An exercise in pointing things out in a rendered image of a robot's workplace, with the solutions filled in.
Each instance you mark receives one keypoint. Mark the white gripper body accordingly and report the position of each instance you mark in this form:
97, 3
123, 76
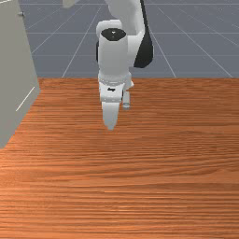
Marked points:
110, 102

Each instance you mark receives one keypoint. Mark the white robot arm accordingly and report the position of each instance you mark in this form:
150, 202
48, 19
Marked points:
116, 53

